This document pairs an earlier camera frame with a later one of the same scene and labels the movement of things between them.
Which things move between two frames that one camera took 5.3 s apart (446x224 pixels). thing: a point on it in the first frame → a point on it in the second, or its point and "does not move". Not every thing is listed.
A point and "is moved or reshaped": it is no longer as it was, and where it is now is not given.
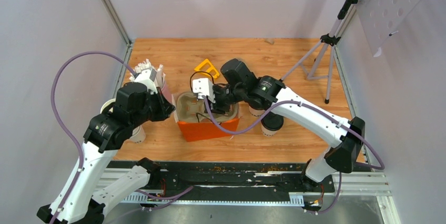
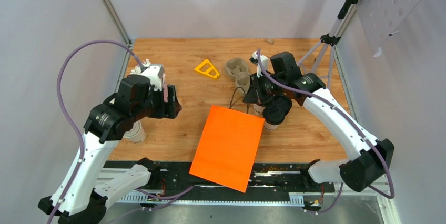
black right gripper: x=218 y=106 → x=254 y=94
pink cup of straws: x=160 y=77 does not move
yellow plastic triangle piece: x=207 y=67 does not move
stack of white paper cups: x=138 y=134 does not move
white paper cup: x=267 y=132 is moved or reshaped
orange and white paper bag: x=199 y=131 → x=227 y=149
